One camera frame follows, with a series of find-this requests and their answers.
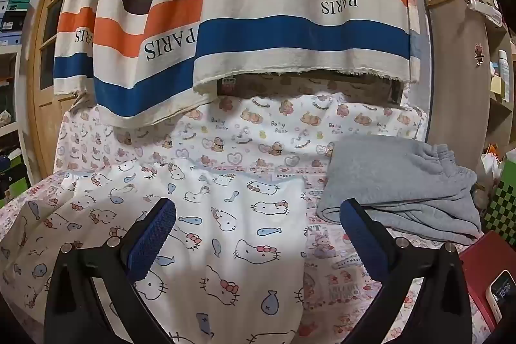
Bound pink-print bed sheet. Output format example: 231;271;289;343
0;162;496;344

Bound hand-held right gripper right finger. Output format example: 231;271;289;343
340;199;473;344

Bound stack of shoe boxes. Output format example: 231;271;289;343
0;0;33;46

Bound red box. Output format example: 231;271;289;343
460;231;516;332

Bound bear-print blanket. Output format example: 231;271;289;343
54;91;429;177

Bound cream smartphone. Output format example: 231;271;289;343
484;271;516;322

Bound green checkered bag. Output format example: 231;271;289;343
481;151;516;244

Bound wooden shelf unit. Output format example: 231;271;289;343
419;0;516;167

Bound white cat-print pants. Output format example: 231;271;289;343
0;159;319;344

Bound striped curtain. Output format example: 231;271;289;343
52;0;422;129

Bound white storage shelf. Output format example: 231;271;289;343
0;42;25;208

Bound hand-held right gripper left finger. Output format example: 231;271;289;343
44;198;178;344

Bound grey folded pants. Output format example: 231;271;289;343
316;136;482;246

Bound wooden glazed door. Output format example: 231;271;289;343
26;0;101;175

